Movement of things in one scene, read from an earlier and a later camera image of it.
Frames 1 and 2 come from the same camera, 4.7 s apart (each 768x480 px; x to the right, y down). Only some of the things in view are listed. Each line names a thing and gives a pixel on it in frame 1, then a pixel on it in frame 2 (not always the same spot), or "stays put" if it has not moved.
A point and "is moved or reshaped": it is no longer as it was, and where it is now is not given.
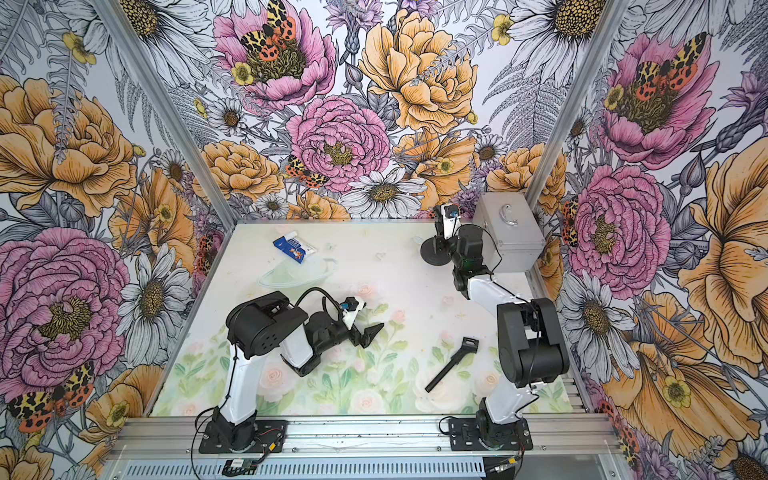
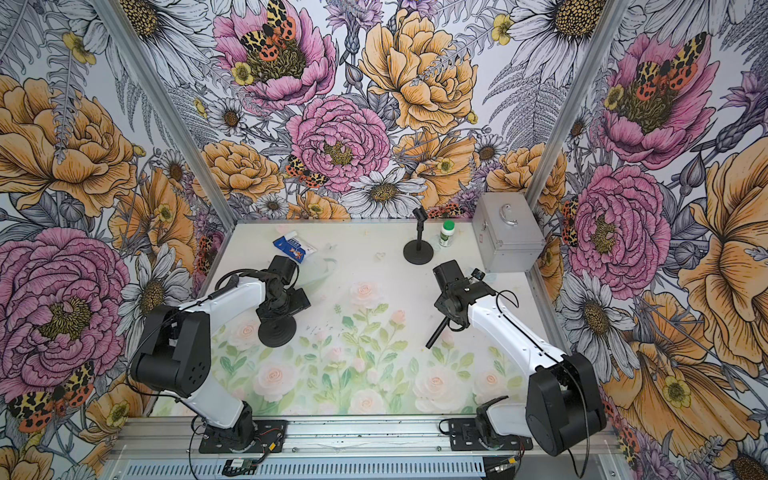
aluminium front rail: x=363 y=437 stays put
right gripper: x=439 y=242 -> x=441 y=302
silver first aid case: x=516 y=228 stays put
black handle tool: x=469 y=346 -> x=435 y=334
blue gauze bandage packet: x=294 y=247 stays put
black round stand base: x=429 y=254 is moved or reshaped
